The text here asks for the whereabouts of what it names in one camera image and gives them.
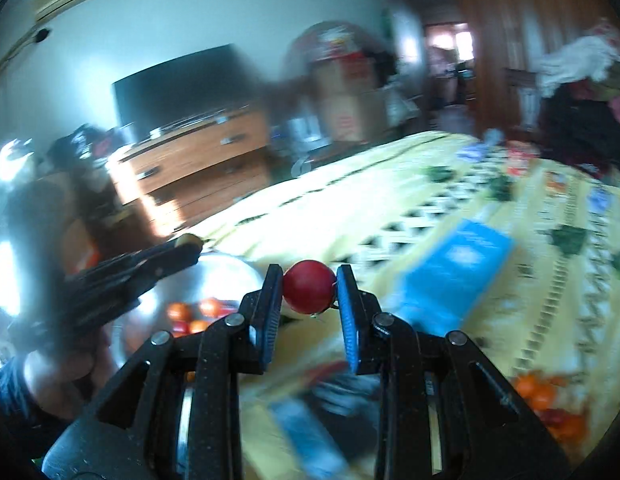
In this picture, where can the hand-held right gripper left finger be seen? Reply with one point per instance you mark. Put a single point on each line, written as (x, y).
(267, 320)

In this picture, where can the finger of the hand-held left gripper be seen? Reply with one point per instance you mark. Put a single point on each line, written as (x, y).
(150, 265)
(110, 305)

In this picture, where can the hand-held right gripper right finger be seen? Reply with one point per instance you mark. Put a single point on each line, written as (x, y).
(349, 325)

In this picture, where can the red cherry tomato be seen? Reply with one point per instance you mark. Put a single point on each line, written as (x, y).
(309, 286)

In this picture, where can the small orange mandarin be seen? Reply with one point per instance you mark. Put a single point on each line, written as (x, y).
(180, 312)
(211, 306)
(197, 327)

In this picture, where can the metal bowl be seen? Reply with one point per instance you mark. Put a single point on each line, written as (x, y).
(225, 275)

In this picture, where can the pile of mixed fruit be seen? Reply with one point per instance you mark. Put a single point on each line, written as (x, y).
(534, 395)

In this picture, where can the person's left forearm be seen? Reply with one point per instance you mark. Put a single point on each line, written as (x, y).
(10, 395)

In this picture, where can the person's left hand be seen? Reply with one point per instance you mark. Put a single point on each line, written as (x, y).
(60, 380)

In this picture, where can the black product box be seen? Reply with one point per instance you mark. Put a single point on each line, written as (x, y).
(330, 410)

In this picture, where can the wooden dresser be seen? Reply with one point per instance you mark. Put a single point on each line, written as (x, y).
(200, 160)

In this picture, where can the blue and green cardboard box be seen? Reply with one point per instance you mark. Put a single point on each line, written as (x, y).
(454, 270)

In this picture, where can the yellow printed blanket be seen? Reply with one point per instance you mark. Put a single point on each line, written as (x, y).
(370, 200)

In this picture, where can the dark bag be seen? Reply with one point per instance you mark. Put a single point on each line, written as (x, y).
(85, 147)

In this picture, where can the leafy green vegetable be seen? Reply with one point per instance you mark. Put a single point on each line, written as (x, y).
(439, 172)
(499, 187)
(569, 237)

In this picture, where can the black television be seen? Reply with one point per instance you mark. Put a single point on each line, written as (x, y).
(180, 85)

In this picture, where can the blue and white packet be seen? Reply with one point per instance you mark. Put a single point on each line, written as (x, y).
(472, 152)

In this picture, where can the brown cardboard box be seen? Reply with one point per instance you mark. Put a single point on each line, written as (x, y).
(347, 105)

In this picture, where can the red snack packet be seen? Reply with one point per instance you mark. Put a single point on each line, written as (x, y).
(519, 152)

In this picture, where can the orange snack packet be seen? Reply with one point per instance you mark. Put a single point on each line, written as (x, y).
(554, 180)

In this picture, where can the blue snack packet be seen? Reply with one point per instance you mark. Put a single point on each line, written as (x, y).
(599, 200)

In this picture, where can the red round printed bag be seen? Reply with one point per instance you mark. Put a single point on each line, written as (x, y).
(335, 40)

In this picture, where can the wooden chair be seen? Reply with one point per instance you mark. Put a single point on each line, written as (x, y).
(522, 95)

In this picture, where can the pile of clothes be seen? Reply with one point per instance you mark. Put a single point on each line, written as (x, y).
(579, 110)

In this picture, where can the wooden wardrobe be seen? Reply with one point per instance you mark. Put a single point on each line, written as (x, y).
(499, 20)

